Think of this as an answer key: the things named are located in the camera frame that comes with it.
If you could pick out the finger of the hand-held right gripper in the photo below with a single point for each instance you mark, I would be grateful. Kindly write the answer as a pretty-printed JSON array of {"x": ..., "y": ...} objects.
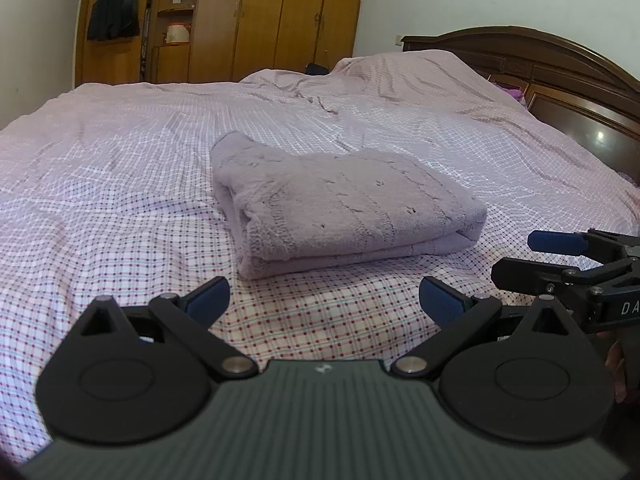
[
  {"x": 530, "y": 275},
  {"x": 555, "y": 242}
]

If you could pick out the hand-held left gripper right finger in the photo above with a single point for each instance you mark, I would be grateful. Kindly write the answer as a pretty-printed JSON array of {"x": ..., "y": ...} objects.
[{"x": 440, "y": 300}]

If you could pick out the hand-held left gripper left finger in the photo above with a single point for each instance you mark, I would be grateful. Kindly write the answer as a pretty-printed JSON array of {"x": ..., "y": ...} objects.
[{"x": 210, "y": 300}]

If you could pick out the lilac knit cardigan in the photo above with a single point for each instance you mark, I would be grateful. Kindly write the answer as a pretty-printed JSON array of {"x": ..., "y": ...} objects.
[{"x": 340, "y": 200}]

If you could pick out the person's right hand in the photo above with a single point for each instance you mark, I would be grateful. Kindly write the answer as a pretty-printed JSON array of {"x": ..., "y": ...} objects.
[{"x": 617, "y": 370}]

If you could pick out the pink checked bed sheet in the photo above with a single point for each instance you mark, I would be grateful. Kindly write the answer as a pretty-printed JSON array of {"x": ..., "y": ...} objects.
[{"x": 125, "y": 170}]

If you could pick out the purple cloth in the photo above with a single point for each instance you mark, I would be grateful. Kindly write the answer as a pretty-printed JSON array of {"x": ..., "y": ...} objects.
[{"x": 510, "y": 92}]

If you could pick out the dark wooden headboard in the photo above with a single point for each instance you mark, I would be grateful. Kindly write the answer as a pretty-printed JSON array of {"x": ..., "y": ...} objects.
[{"x": 540, "y": 55}]

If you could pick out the small black object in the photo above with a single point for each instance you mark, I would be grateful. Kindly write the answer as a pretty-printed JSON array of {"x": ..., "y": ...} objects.
[{"x": 316, "y": 68}]

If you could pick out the pink and white container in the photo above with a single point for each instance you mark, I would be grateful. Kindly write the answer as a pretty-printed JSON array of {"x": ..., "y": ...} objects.
[{"x": 178, "y": 34}]

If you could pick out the wooden wardrobe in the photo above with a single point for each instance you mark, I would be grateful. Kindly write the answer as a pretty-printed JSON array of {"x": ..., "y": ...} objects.
[{"x": 270, "y": 15}]

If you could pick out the black hanging garment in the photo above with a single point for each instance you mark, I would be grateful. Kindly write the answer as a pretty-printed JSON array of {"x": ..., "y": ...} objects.
[{"x": 114, "y": 5}]

